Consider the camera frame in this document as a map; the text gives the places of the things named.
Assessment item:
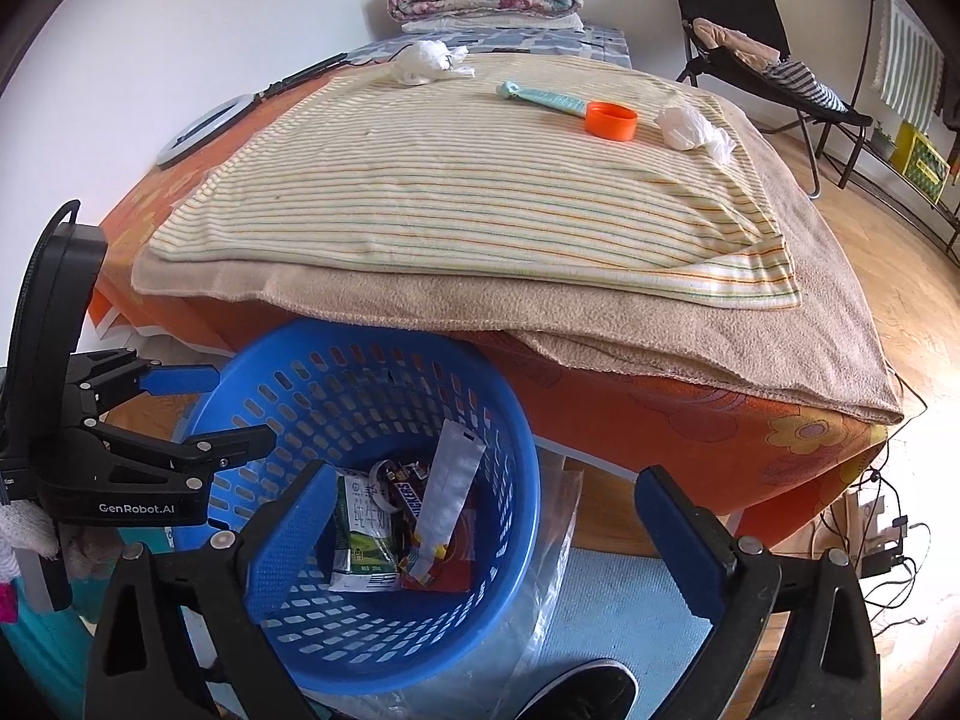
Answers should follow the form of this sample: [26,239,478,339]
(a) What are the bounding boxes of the brown snickers wrapper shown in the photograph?
[368,458,430,522]

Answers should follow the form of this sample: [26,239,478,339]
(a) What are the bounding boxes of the colourful long paper wrapper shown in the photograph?
[407,419,487,585]

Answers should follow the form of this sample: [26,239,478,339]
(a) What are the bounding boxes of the light blue tube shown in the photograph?
[496,82,587,119]

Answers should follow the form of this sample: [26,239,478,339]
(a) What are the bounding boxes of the small white bag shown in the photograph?
[654,106,737,164]

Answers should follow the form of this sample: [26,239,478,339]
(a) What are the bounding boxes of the blue plastic basket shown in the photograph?
[172,317,544,698]

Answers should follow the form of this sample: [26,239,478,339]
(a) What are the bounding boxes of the green white carton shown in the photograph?
[329,473,400,593]

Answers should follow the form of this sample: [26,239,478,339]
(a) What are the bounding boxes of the light blue floor mat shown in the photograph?
[521,550,711,718]

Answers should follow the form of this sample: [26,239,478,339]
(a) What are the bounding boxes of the red wrapper in basket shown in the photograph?
[400,505,477,595]

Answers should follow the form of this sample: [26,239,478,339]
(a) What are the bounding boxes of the black shoe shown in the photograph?
[516,658,640,720]

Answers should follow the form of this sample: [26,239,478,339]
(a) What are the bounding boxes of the orange floral bedsheet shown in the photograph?
[89,91,900,543]

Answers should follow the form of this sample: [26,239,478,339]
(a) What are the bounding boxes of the clear plastic bag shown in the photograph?
[314,455,587,720]

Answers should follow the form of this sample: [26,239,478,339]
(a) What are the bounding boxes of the beige blanket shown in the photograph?
[132,54,903,424]

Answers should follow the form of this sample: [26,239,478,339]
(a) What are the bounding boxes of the black tripod stand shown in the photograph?
[256,52,348,101]

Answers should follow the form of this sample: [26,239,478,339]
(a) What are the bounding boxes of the large crumpled white plastic bag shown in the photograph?
[389,39,475,86]

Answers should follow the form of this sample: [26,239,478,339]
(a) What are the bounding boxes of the striped yellow towel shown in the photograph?
[149,54,800,310]

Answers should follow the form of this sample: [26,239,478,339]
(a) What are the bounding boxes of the orange plastic cap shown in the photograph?
[584,101,640,142]

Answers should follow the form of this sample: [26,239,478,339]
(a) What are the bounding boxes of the black clothes rack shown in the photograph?
[817,0,958,262]

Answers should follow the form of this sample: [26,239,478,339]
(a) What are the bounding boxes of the yellow crate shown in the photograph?
[890,121,950,205]

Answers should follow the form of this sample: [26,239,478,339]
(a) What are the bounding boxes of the blue checked bedsheet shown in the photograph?
[347,25,633,68]

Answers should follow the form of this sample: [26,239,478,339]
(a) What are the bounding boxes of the green striped hanging cloth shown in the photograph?
[872,0,944,135]

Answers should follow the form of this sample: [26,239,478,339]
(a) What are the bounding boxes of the clothes on chair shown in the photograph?
[692,18,848,112]

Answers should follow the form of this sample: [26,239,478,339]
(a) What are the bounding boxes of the black folding chair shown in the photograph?
[677,0,872,199]

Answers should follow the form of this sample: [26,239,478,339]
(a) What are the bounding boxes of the floor cables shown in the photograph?
[817,365,936,639]

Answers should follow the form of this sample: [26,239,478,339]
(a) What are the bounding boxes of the white ring light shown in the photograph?
[155,94,260,169]

